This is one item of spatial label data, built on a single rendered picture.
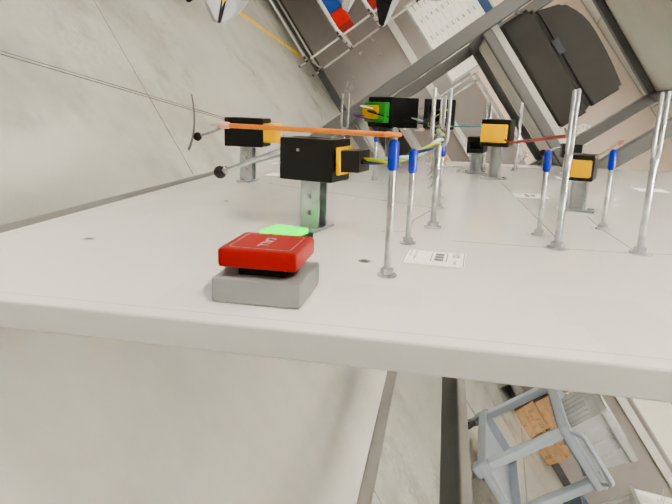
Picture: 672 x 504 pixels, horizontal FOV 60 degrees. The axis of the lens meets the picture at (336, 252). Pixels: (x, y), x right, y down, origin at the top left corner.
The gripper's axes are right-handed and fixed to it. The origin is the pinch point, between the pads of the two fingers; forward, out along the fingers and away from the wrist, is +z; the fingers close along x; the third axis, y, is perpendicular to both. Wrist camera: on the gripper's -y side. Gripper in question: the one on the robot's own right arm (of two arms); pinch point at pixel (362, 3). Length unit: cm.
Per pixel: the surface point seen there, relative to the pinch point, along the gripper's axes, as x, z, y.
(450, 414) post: 44, 56, 29
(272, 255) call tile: -22.3, 14.4, 11.2
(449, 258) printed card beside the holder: -4.8, 14.4, 18.6
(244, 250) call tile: -22.6, 15.0, 9.5
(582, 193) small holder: 30.1, 8.9, 25.7
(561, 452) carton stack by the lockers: 670, 378, 202
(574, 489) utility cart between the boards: 323, 213, 136
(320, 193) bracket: 0.7, 17.6, 3.8
